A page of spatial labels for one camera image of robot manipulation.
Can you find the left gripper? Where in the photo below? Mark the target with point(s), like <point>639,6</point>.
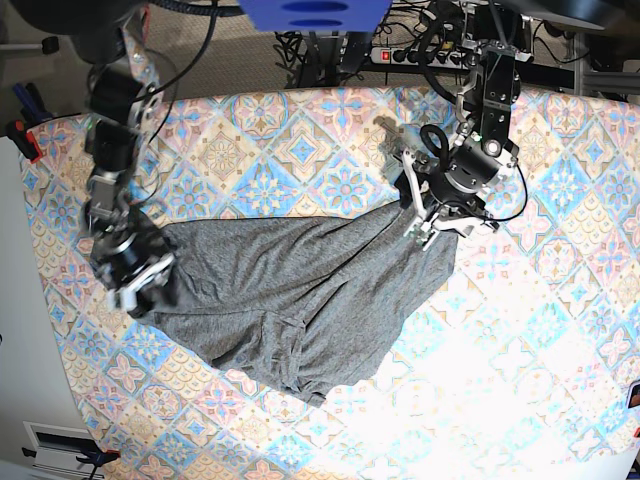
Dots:
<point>450,200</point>

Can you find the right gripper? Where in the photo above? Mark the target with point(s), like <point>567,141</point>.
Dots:
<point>136,259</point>

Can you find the grey t-shirt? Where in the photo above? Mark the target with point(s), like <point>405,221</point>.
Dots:
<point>301,305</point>

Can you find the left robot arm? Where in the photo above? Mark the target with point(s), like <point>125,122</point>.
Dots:
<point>468,56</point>

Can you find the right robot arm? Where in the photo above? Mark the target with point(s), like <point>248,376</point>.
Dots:
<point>121,102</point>

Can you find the white power strip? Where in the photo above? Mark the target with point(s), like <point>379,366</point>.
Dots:
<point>446,57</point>

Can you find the red black clamp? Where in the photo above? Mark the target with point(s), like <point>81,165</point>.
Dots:
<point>24,140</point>

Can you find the patterned tablecloth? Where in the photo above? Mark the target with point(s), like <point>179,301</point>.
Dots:
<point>518,366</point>

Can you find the blue black clamp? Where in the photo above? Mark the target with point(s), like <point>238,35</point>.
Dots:
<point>85,464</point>

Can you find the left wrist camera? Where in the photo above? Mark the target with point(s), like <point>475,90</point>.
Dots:
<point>422,234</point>

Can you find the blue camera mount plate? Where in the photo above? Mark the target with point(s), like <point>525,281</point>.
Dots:
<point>315,15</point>

